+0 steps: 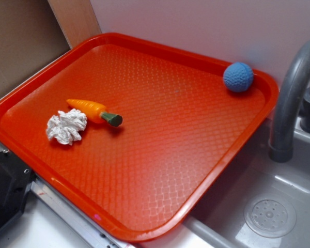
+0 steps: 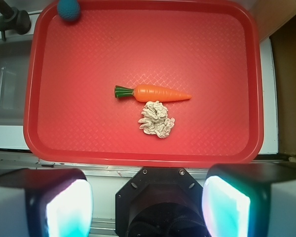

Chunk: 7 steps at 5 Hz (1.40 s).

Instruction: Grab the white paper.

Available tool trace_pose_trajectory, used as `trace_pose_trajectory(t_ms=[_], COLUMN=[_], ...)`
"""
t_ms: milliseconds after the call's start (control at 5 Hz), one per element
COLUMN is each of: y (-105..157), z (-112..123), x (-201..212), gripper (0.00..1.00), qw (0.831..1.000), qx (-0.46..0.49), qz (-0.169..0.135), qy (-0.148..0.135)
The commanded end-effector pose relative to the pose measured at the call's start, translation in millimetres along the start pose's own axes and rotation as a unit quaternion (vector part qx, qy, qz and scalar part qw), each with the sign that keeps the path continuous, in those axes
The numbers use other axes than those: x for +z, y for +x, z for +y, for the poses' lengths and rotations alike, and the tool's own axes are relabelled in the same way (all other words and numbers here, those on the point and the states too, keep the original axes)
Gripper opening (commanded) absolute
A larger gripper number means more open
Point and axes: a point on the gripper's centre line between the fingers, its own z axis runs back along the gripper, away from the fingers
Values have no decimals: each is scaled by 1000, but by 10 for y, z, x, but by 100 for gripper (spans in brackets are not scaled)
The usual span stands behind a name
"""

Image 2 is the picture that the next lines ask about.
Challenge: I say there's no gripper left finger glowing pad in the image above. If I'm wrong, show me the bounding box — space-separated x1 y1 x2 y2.
0 168 93 237

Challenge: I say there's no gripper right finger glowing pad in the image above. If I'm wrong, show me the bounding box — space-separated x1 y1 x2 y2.
202 162 296 237

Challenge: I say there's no crumpled white paper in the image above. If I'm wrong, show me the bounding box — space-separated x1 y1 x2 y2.
138 101 176 139

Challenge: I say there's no orange toy carrot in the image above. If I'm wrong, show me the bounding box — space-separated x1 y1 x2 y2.
114 84 192 102

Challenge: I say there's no grey sink basin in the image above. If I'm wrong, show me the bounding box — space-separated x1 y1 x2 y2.
0 40 32 125

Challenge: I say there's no red plastic tray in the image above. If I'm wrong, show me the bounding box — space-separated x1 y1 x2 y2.
24 0 263 168

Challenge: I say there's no black faucet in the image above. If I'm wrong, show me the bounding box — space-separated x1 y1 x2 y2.
0 0 32 41

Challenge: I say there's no blue textured ball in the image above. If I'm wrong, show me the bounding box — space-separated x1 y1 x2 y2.
57 0 80 22

